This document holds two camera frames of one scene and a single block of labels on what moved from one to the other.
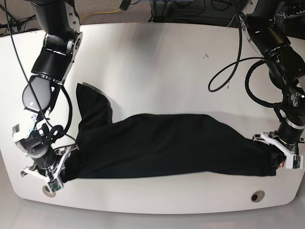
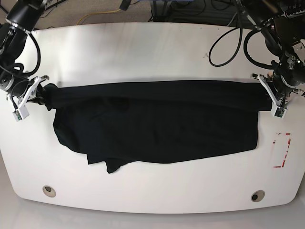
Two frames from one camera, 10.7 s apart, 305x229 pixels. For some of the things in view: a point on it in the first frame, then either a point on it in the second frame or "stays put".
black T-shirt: [160, 144] to [119, 121]
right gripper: [287, 138] to [280, 88]
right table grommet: [258, 196] stays put
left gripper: [35, 138] to [20, 90]
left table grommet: [46, 191] stays put
